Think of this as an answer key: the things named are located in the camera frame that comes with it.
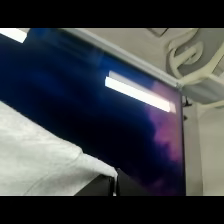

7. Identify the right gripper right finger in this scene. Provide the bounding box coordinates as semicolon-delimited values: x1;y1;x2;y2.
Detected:
116;168;150;197

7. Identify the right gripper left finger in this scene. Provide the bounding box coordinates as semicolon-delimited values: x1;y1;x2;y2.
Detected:
74;175;116;197

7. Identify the white shirt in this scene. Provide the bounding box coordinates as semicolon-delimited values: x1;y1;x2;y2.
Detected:
0;100;119;197

